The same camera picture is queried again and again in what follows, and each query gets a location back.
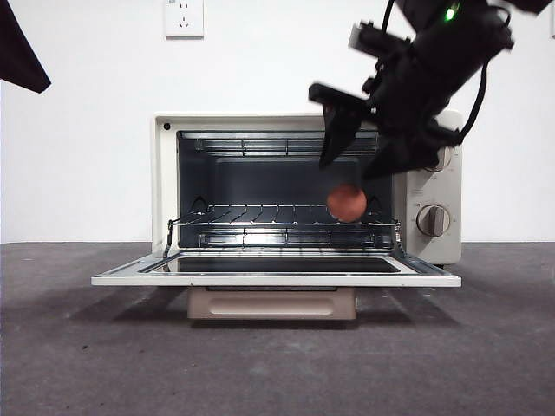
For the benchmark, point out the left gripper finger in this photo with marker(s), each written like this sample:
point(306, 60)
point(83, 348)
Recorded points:
point(17, 56)

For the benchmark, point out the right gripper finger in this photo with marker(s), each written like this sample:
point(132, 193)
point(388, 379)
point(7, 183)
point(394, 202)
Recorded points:
point(403, 151)
point(340, 130)

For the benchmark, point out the brown egg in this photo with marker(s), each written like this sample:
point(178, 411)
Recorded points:
point(347, 203)

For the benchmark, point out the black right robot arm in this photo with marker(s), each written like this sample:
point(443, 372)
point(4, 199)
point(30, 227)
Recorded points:
point(442, 60)

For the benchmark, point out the cream Toshiba toaster oven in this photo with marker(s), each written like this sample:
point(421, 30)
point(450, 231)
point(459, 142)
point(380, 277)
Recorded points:
point(165, 195)

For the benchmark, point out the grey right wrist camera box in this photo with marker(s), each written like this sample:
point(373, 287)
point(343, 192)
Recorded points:
point(356, 37)

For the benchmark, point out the white wall socket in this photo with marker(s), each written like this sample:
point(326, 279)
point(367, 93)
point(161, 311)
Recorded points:
point(184, 19)

